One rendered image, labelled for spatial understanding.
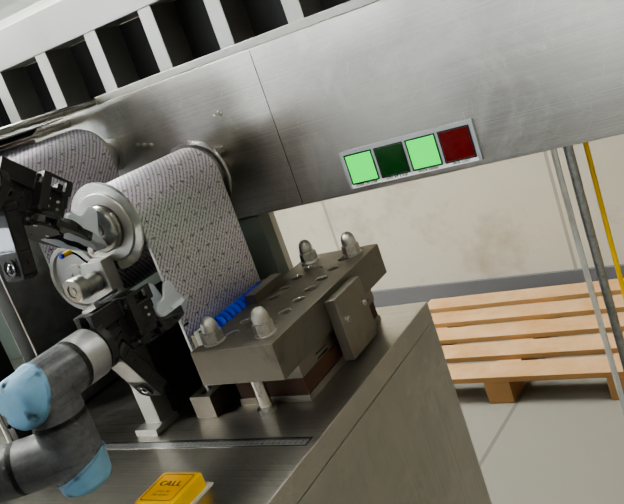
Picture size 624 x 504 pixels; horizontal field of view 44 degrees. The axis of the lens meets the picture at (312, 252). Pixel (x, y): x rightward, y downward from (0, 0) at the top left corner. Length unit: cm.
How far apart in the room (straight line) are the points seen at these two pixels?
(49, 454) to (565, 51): 92
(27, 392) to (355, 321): 55
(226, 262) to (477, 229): 243
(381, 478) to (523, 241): 250
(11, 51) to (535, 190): 239
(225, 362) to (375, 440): 27
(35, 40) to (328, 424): 104
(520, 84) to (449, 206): 249
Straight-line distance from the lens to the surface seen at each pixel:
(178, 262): 130
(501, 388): 291
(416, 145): 132
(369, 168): 137
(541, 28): 124
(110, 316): 117
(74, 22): 168
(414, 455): 138
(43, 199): 118
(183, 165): 138
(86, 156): 154
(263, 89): 144
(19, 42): 180
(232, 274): 141
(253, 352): 117
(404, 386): 136
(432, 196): 374
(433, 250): 385
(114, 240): 126
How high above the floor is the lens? 141
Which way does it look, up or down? 14 degrees down
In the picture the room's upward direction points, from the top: 20 degrees counter-clockwise
